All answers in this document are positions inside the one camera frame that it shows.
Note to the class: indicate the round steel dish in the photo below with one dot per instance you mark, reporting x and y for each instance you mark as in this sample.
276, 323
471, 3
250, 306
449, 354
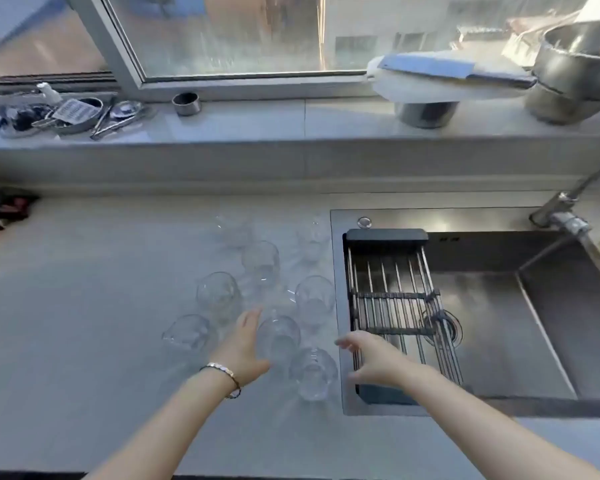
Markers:
87, 122

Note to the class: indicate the group of clear glasses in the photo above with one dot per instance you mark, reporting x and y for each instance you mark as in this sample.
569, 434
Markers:
219, 292

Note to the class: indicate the small steel cup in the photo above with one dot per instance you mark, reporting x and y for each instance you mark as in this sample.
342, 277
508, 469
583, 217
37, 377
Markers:
186, 107

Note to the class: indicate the dark grey metal drying rack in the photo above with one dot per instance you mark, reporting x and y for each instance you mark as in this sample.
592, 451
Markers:
380, 237

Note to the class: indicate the flat metal grater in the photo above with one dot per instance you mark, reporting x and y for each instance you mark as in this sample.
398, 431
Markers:
72, 108

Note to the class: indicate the white tiled windowsill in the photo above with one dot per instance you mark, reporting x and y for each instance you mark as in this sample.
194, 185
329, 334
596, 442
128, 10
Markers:
280, 119

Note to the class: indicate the large steel basin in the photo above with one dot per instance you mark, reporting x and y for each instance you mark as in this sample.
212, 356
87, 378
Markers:
580, 64

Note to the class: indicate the chrome faucet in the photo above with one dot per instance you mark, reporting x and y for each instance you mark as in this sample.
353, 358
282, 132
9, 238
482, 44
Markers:
555, 209

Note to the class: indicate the steel cylindrical container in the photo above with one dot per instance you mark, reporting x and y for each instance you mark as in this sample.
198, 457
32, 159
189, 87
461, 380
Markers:
425, 114

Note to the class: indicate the dark cloth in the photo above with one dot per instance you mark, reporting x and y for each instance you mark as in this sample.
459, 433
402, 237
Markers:
7, 207

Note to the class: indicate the person's right hand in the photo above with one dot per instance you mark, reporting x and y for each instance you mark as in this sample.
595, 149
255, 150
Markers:
380, 362

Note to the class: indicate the person's left hand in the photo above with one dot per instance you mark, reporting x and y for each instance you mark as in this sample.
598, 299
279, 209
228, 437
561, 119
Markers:
242, 352

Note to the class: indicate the stainless steel sink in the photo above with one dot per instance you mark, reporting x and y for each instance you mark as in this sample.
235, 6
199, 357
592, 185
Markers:
490, 319

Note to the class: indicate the steel cleaver knife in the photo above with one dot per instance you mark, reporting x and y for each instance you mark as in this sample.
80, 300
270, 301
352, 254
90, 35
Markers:
430, 67

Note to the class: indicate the white cutting board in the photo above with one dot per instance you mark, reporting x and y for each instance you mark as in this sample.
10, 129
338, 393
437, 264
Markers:
430, 92

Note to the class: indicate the person's right forearm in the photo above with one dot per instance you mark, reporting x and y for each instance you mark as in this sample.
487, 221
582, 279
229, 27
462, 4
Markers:
480, 434

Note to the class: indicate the person's left forearm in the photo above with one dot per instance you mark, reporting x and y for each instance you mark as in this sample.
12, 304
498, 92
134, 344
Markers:
155, 434

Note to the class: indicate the small steel strainer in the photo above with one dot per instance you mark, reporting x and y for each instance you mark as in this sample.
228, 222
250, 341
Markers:
125, 108

